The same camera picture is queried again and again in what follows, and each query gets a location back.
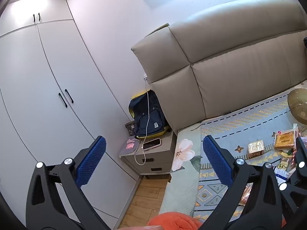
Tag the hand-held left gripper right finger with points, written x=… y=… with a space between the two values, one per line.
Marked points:
x=217 y=161

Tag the white wardrobe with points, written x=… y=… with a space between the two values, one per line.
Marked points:
x=48 y=81

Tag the white smartphone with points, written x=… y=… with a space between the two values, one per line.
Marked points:
x=151 y=144

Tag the black jacket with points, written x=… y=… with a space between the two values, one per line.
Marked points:
x=305 y=42

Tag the white wall charger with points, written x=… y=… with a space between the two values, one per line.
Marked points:
x=145 y=78

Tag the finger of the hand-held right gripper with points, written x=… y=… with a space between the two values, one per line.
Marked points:
x=301 y=153

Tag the grey notebook with pink sticker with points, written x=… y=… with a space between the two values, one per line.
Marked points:
x=129 y=146

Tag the orange toast packet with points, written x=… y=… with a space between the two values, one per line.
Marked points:
x=285 y=140

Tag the orange cracker packet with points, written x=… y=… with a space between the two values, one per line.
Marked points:
x=245 y=194

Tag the small yellow print packet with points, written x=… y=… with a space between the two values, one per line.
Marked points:
x=284 y=164

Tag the orange garment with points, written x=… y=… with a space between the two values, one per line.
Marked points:
x=175 y=221

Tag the beige upholstered headboard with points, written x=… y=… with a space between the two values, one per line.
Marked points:
x=227 y=60

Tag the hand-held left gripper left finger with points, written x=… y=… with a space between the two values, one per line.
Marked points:
x=92 y=163

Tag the clear packet of brown cake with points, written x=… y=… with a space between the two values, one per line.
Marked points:
x=256 y=148

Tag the amber glass bowl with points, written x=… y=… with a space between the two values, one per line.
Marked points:
x=297 y=105

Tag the grey nightstand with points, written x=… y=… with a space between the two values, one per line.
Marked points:
x=156 y=163

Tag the floral printed bed sheet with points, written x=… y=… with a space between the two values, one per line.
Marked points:
x=187 y=184

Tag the small dark patterned box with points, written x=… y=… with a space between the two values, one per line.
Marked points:
x=130 y=128

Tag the green and white snack packet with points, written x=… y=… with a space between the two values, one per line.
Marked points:
x=287 y=153

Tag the navy and yellow backpack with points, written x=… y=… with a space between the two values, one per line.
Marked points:
x=146 y=115

